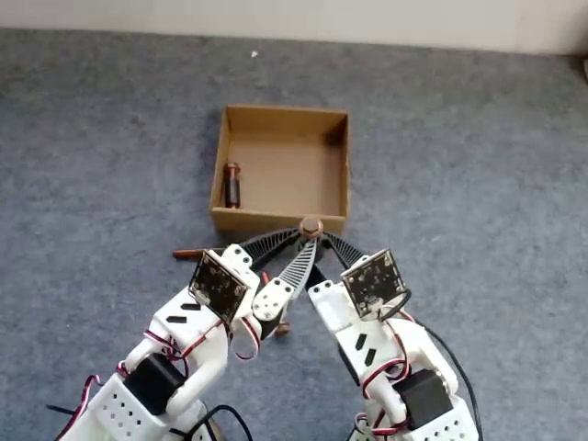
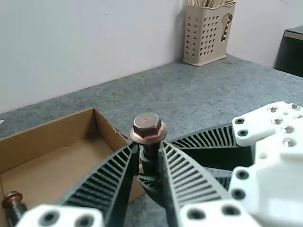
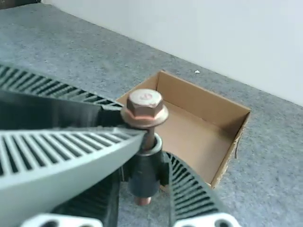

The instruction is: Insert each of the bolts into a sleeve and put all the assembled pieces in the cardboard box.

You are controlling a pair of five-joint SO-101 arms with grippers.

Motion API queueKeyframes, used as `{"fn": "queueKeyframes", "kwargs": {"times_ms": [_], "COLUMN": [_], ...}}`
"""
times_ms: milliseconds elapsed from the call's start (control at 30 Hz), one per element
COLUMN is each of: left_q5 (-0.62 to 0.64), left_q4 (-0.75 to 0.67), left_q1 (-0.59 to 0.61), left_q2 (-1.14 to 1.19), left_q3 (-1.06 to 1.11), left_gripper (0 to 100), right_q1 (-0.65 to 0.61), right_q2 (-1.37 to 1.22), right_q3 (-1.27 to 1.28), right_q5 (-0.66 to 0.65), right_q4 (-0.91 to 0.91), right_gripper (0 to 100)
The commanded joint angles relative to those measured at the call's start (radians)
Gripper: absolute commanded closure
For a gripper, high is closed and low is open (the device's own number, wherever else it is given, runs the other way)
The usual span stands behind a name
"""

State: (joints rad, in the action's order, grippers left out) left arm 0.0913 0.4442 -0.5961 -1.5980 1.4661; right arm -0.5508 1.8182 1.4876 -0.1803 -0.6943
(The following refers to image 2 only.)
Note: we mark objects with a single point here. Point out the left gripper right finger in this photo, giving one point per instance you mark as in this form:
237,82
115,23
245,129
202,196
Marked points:
187,179

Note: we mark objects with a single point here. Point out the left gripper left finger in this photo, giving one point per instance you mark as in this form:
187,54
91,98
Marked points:
99,179

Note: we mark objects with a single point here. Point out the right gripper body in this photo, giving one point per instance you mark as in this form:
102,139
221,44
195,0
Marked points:
281,175

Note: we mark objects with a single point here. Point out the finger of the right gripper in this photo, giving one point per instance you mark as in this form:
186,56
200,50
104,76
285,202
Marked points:
241,186
220,156

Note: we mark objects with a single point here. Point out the dark metal sleeve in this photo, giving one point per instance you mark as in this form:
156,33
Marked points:
142,158
17,216

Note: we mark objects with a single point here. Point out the copper hex flange bolt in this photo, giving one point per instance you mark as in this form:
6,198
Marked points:
11,199
147,127

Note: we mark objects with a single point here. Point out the cardboard box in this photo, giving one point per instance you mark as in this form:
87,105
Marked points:
59,153

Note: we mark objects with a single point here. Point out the black box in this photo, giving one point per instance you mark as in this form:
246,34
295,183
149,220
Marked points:
290,54

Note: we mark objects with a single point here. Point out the beige perforated utensil holder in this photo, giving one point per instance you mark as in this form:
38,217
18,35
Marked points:
206,35

